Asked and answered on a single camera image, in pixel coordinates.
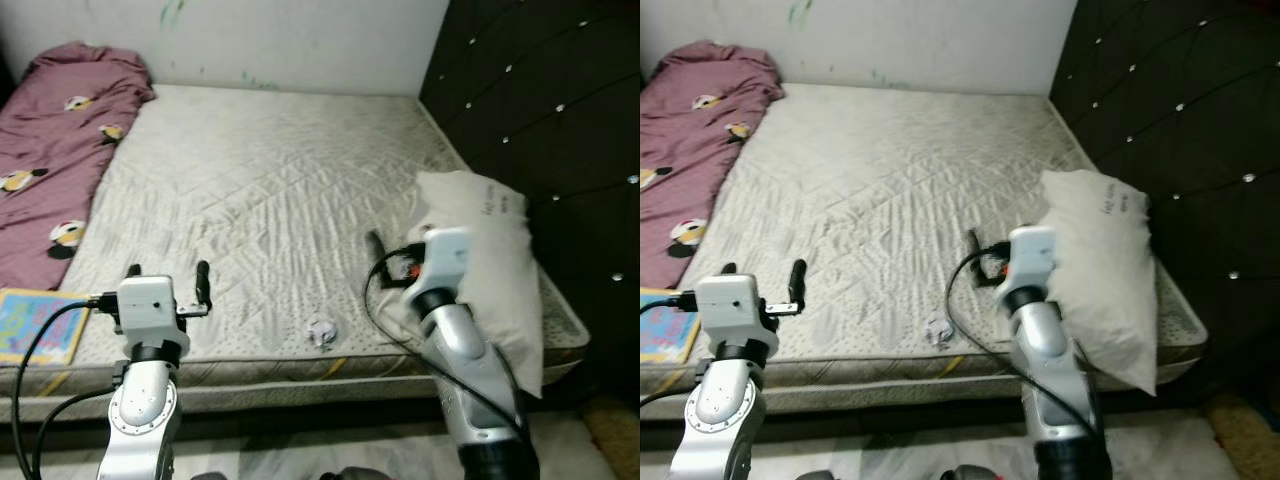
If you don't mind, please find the colourful children's book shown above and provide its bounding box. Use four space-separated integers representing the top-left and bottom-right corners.
0 288 91 367
640 288 701 365

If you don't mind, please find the white quilted mattress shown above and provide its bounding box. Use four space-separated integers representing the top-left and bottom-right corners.
0 83 591 423
640 82 1208 423

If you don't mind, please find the maroon blanket with cartoon prints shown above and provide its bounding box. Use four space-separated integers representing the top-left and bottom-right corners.
0 41 156 291
640 41 786 291

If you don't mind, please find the dark bed base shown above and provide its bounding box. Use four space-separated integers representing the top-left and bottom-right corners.
0 395 601 448
640 385 1216 448

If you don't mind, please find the brown floor rug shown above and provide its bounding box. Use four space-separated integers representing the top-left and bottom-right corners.
1205 395 1280 480
580 395 641 480

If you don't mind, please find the black tufted headboard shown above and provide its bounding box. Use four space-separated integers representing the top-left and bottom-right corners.
418 0 641 401
1048 0 1280 401

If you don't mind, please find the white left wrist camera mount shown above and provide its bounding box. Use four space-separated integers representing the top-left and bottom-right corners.
117 276 189 346
695 274 769 346

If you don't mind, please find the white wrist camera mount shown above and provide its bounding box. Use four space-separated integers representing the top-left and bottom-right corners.
1005 226 1059 293
117 276 189 346
695 274 769 346
415 227 473 296

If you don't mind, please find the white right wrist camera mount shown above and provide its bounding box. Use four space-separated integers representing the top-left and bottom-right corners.
1005 226 1059 293
415 227 473 296

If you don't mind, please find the black left wrist camera cable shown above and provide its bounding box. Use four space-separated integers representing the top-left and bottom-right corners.
10 294 121 480
640 292 701 315

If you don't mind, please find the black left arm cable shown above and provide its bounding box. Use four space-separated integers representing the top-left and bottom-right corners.
28 388 121 480
640 388 701 409

